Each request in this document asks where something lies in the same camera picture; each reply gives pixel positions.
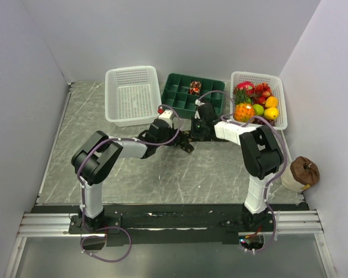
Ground black gold floral tie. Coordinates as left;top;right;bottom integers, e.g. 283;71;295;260
172;130;226;153

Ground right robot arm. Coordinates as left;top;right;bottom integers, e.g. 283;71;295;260
191;100;284;231

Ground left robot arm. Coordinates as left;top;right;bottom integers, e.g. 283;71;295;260
71;119;194;233

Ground red floral rolled tie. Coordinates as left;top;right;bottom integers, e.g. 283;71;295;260
188;81;202;96

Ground green divided organizer tray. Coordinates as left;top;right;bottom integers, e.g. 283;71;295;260
161;73;226;119

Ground orange pineapple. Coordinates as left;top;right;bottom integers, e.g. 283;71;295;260
233;87;255;123

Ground white empty plastic basket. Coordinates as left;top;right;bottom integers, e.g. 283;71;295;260
104;65;161;127

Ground pink dragon fruit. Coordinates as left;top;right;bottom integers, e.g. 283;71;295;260
234;81;255;97

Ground green apple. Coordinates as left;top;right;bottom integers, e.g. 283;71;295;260
253;104;264;116

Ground dark grapes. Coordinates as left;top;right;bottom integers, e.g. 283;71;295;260
253;116;275;127

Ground red strawberries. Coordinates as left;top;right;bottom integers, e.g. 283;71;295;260
251;83;273;106

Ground yellow lemon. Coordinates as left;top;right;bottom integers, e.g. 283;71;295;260
263;107;279;120

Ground orange fruit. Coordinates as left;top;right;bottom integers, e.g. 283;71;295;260
265;96;278;108

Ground white fruit basket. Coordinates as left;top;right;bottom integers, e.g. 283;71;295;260
230;71;288;130

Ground brown paper bag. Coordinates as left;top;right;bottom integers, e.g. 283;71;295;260
281;156;320;193

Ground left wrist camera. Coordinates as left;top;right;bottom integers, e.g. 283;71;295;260
158;108;174;127

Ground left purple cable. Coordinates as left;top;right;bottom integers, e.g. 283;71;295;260
75;104;182;232

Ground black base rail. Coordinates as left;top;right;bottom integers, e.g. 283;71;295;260
31;203;308;247

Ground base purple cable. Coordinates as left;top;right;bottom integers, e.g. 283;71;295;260
80;226;133;264

